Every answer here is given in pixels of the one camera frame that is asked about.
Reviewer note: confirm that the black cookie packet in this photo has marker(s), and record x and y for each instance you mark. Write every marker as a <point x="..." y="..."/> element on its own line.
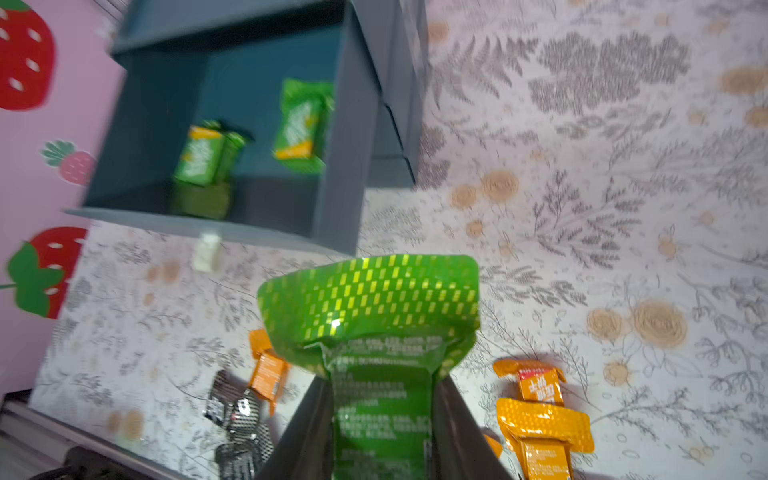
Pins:
<point x="232" y="406"/>
<point x="243" y="459"/>

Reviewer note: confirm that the orange cookie packet left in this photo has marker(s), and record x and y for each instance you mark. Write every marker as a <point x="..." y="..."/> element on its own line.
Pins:
<point x="270" y="372"/>

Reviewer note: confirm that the orange cookie packet centre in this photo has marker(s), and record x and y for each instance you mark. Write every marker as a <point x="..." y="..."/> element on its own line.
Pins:
<point x="544" y="436"/>

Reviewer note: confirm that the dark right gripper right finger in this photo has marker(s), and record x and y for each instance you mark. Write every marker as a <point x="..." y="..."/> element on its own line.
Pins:
<point x="459" y="449"/>

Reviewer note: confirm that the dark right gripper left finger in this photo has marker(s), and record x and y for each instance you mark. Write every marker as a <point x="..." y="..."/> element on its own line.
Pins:
<point x="305" y="450"/>

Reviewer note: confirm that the black cookie packet left upper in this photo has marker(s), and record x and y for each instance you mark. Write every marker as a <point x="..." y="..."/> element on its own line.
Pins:
<point x="232" y="406"/>

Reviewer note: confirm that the orange cookie packet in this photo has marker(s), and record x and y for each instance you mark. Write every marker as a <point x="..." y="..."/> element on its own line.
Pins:
<point x="538" y="381"/>
<point x="544" y="436"/>
<point x="270" y="372"/>

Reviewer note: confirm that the orange cookie packet right top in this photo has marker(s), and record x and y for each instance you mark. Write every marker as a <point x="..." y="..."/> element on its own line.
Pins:
<point x="538" y="381"/>

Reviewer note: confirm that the teal drawer cabinet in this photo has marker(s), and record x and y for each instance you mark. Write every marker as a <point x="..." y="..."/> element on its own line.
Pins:
<point x="190" y="61"/>

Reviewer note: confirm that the black cookie packet left lower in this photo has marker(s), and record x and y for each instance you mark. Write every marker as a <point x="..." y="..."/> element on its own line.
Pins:
<point x="243" y="459"/>

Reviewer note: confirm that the green cookie packet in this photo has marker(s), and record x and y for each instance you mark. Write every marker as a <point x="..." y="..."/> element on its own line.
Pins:
<point x="210" y="153"/>
<point x="382" y="331"/>
<point x="305" y="110"/>

